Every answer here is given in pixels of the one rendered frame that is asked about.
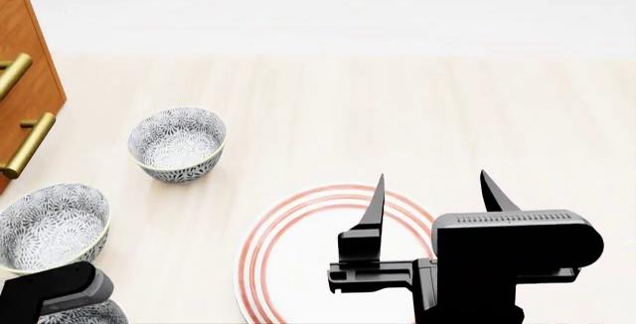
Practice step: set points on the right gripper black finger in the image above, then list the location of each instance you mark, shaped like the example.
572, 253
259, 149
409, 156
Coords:
365, 238
497, 199

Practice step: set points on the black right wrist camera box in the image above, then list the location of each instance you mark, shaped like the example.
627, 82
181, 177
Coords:
512, 249

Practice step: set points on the white plate red rings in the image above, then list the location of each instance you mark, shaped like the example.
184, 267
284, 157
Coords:
293, 249

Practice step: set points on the floral patterned black bowl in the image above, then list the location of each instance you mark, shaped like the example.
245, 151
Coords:
99, 314
174, 145
49, 223

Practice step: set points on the wooden drawer cabinet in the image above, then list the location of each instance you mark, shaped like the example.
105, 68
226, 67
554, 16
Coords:
25, 33

